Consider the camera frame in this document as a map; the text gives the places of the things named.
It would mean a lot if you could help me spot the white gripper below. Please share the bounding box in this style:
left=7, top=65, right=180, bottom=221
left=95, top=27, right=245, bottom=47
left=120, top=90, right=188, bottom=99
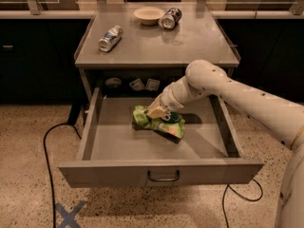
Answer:
left=147, top=83, right=183, bottom=119

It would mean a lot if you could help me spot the green rice chip bag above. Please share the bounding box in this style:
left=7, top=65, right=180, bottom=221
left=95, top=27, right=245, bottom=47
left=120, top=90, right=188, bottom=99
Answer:
left=133, top=105, right=185, bottom=139

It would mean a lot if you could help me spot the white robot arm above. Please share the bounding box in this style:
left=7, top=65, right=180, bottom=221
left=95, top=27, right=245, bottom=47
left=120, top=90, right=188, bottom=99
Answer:
left=148, top=60, right=304, bottom=228

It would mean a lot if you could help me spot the grey open top drawer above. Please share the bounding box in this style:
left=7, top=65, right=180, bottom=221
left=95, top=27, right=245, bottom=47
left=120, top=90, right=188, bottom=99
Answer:
left=59, top=88, right=263, bottom=188

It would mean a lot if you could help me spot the white label card right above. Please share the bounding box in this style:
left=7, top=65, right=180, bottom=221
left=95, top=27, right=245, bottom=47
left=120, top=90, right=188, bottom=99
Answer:
left=145, top=79, right=160, bottom=91

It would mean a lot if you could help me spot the white label card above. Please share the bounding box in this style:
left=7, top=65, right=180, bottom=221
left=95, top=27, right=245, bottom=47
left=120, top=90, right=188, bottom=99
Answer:
left=129, top=78, right=145, bottom=91
left=145, top=79, right=160, bottom=91

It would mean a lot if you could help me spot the white label card left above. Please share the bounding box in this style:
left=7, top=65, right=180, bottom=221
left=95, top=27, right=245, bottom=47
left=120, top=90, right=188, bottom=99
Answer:
left=129, top=78, right=145, bottom=91

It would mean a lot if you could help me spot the grey cabinet table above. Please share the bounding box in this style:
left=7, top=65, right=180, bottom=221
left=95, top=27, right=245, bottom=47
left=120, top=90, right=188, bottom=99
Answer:
left=75, top=2, right=239, bottom=97

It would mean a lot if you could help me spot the silver blue soda can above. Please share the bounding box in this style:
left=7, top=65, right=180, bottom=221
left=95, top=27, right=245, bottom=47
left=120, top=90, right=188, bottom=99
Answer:
left=99, top=25, right=124, bottom=52

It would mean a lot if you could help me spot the white bowl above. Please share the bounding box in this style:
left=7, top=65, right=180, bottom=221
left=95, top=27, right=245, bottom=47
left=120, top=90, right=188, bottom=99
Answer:
left=133, top=7, right=164, bottom=26

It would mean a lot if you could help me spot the dark blue soda can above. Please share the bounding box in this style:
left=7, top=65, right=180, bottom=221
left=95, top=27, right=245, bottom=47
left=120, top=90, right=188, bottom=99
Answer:
left=159, top=8, right=182, bottom=29

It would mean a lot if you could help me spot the blue tape cross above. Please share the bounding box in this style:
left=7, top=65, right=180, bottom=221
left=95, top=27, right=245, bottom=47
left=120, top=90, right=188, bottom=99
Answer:
left=55, top=200, right=86, bottom=228

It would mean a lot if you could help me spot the long white counter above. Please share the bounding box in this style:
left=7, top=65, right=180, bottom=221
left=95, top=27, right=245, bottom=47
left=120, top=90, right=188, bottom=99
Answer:
left=0, top=10, right=295, bottom=19

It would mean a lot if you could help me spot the black cable left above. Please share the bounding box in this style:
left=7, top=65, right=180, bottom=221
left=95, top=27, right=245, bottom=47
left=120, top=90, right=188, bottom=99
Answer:
left=42, top=122, right=83, bottom=228

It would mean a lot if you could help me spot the black cable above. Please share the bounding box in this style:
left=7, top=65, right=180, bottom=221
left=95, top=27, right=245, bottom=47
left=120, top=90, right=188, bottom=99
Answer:
left=42, top=122, right=83, bottom=228
left=221, top=178, right=264, bottom=228

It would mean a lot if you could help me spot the black cable right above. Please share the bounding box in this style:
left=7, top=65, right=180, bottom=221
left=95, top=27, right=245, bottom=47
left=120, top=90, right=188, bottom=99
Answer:
left=221, top=178, right=264, bottom=228

